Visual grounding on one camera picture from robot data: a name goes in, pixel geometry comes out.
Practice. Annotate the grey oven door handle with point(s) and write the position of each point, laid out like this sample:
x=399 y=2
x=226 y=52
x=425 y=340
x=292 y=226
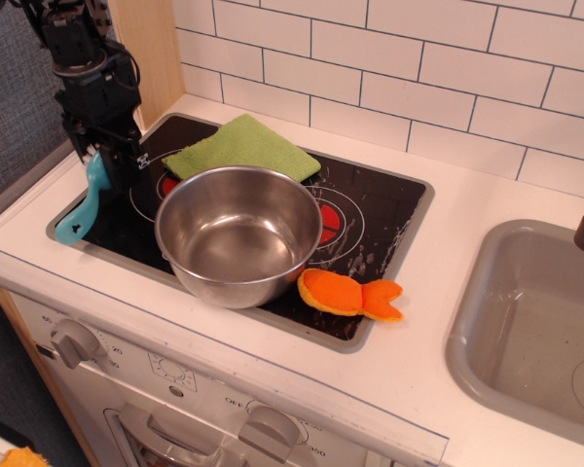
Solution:
x=173 y=440

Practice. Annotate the orange object bottom left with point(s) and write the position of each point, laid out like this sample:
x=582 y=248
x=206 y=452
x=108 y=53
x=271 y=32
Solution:
x=23 y=457

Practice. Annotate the blue dish brush white bristles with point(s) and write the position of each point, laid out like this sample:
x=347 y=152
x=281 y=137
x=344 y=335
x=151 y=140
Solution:
x=79 y=221

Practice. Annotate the wooden side post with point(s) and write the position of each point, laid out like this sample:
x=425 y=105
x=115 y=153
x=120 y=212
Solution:
x=147 y=30

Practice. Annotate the grey sink basin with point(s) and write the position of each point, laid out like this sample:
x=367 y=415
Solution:
x=517 y=342

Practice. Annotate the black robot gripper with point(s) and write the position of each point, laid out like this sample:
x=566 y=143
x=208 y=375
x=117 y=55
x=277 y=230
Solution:
x=98 y=100

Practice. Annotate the orange plush fish toy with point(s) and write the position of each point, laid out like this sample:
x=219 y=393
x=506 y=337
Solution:
x=341 y=295

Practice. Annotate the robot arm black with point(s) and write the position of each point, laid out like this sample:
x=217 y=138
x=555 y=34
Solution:
x=34 y=37

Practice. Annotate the green microfiber cloth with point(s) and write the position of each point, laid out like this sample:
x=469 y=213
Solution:
x=243 y=141

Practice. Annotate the grey right oven knob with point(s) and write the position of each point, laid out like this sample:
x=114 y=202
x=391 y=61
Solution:
x=270 y=432

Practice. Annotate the stainless steel pot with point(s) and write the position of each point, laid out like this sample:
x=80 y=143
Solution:
x=238 y=236

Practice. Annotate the grey left timer knob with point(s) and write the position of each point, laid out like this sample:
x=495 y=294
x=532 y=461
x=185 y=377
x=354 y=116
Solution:
x=73 y=342

